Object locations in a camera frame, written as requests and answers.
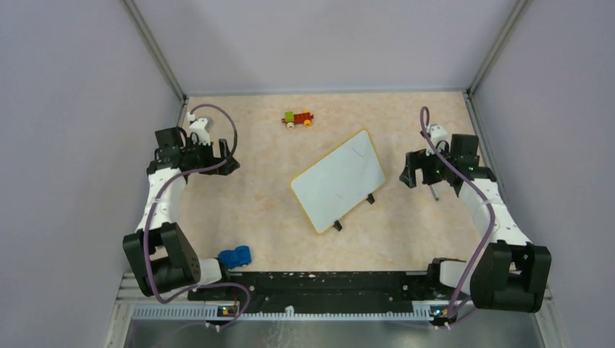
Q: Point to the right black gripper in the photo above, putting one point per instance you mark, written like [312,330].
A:
[415,160]

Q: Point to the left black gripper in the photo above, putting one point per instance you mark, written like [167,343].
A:
[193,143]

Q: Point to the green white marker pen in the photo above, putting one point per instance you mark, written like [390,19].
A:
[434,193]

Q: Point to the yellow framed whiteboard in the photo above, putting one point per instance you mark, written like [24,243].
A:
[339,181]

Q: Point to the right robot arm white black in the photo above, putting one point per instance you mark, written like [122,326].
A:
[507,271]

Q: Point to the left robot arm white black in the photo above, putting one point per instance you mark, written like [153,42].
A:
[158,252]

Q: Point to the blue toy car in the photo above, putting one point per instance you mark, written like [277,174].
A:
[236,258]

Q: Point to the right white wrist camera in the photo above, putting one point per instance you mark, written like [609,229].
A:
[439,136]

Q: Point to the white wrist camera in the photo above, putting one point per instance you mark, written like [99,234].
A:
[199,129]
[439,136]

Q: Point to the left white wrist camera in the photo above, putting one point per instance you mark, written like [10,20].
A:
[199,129]

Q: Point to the white slotted cable duct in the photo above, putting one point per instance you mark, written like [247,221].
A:
[208,312]

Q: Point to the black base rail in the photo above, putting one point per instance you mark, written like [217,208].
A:
[359,292]

